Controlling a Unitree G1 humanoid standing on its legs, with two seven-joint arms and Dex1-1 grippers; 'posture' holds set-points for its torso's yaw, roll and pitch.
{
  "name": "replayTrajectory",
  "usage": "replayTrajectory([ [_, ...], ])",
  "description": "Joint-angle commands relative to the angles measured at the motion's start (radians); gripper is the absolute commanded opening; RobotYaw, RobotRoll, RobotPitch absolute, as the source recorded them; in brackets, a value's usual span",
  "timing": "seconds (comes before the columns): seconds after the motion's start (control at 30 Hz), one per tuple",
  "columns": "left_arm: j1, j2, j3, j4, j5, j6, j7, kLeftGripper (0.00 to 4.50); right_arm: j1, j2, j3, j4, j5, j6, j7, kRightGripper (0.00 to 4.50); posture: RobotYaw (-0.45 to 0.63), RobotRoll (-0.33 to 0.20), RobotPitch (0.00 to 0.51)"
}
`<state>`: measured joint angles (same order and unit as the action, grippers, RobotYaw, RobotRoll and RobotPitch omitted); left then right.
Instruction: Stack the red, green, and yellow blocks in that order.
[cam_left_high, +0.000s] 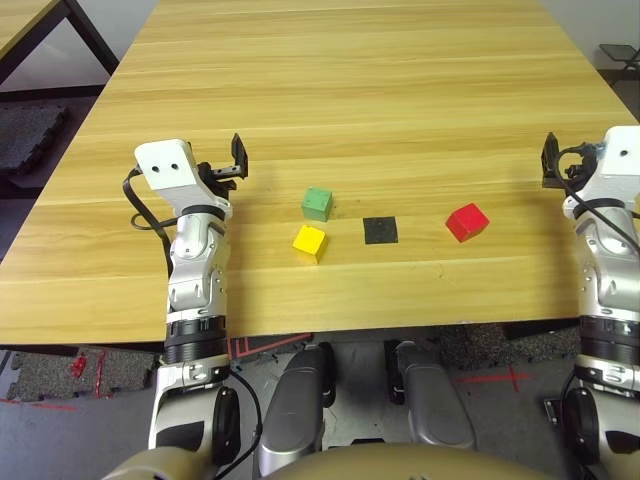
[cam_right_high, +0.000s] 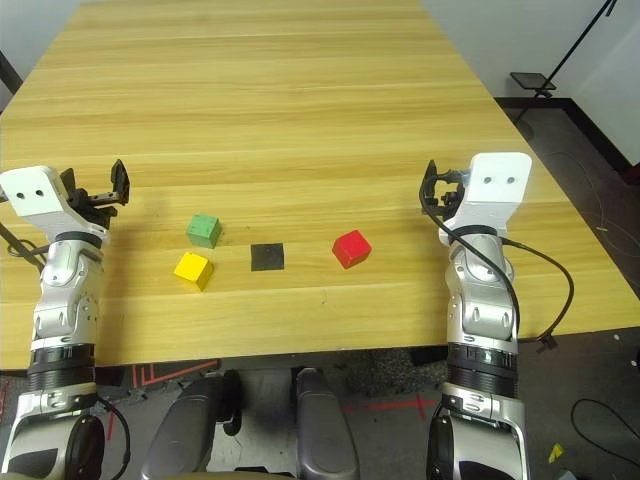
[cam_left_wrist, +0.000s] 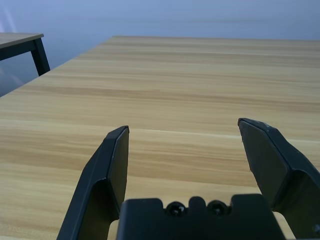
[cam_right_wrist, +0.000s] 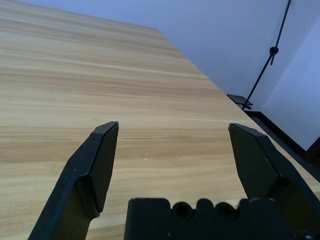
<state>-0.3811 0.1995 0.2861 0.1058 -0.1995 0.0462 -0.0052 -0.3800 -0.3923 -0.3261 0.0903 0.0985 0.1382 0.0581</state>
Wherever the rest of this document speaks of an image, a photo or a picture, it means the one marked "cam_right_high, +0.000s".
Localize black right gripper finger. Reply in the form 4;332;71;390
418;159;437;201

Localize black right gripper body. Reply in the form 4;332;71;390
430;168;469;222

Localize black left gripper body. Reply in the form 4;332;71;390
69;188;117;230

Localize green wooden block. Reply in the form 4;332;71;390
185;213;223;250

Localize red wooden block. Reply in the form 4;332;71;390
332;229;374;271

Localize yellow wooden block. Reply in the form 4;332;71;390
173;251;215;292

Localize black stand tray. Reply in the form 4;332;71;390
509;72;557;92

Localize black square marker patch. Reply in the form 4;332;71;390
249;242;286;273

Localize grey speckled floor mat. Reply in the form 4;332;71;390
344;348;451;397

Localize black tripod stand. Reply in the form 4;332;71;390
514;0;619;121

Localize grey left robot leg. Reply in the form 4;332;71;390
139;372;242;477

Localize grey robot leg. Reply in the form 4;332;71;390
139;372;242;477
292;367;361;480

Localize grey right robot leg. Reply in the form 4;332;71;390
292;367;361;480

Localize beige robot torso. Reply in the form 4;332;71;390
179;467;301;480

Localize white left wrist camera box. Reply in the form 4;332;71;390
0;165;110;247

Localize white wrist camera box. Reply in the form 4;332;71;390
0;165;110;247
442;152;533;242

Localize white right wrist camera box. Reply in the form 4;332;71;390
442;152;533;242

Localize dark left wrist camera cable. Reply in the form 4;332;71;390
0;222;51;274

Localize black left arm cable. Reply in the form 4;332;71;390
94;397;132;474

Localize black floor cable loop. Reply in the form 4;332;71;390
571;397;640;454

